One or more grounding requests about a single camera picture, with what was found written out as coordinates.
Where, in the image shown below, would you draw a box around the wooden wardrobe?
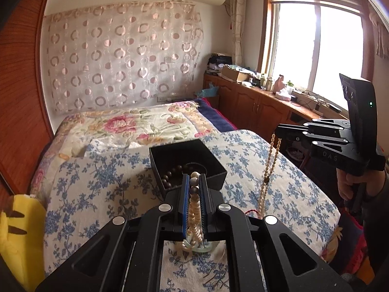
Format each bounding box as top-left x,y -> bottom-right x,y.
0,0 -> 57,195

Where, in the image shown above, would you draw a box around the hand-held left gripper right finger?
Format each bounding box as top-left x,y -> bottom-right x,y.
199,173 -> 354,292

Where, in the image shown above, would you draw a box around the wooden side cabinet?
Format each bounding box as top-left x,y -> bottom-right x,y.
203,73 -> 350,171

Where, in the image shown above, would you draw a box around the cream and brown bead bracelet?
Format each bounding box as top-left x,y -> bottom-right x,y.
178,171 -> 204,253

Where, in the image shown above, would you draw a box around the pink figurine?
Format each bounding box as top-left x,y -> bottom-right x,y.
274,74 -> 288,92

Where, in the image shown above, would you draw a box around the circle patterned wall curtain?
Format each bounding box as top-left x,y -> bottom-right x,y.
43,0 -> 204,116

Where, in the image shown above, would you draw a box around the cardboard box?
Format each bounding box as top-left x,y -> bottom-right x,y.
221,66 -> 251,82

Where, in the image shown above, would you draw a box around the tangled cables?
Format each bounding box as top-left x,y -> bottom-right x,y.
299,90 -> 330,107

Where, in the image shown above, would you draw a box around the person's right forearm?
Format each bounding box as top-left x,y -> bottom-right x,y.
360,195 -> 389,292

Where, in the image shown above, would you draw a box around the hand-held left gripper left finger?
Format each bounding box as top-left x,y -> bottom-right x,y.
35,173 -> 189,292

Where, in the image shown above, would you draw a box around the black jewelry box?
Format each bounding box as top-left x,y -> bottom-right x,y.
149,139 -> 227,203

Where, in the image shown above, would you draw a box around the yellow plush toy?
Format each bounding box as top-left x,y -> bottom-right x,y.
0,194 -> 46,291

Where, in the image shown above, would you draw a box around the blue plastic bag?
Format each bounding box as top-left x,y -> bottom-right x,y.
197,86 -> 219,98

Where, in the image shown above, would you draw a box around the person's right hand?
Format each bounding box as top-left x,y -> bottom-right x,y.
338,169 -> 389,203

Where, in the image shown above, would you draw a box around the dark clutter pile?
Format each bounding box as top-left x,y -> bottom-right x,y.
207,55 -> 233,73

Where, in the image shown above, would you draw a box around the navy blanket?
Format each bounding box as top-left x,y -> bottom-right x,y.
194,97 -> 239,134

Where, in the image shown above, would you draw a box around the dark brown bead bracelet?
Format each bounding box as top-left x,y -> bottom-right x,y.
159,164 -> 208,190

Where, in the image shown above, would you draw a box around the wooden framed window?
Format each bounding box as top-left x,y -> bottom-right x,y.
263,0 -> 376,110

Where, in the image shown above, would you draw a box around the pink floral quilt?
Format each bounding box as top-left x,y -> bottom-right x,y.
29,100 -> 221,201

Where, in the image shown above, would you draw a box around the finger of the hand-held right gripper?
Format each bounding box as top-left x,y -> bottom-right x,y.
277,119 -> 351,136
281,132 -> 351,150

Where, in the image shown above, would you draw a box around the pale green jade bangle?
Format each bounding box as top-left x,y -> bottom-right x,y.
184,238 -> 220,253

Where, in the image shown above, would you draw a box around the cream window curtain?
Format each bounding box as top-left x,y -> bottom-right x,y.
368,9 -> 389,60
229,0 -> 247,67

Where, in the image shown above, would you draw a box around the cream bead necklace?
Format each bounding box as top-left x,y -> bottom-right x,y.
260,133 -> 283,219

